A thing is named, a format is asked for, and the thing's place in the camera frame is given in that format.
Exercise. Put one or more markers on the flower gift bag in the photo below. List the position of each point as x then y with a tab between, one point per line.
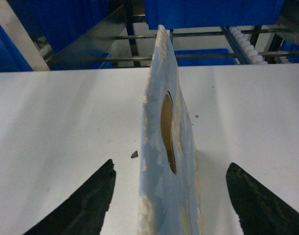
169	193

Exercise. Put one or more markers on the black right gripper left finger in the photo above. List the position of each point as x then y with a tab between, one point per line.
84	211

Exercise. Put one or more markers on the white roller conveyor track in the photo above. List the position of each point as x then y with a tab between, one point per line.
246	47

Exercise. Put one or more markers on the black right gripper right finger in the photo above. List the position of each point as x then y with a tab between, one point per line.
260	211

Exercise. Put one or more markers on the small black debris chip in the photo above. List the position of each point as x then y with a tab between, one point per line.
134	155

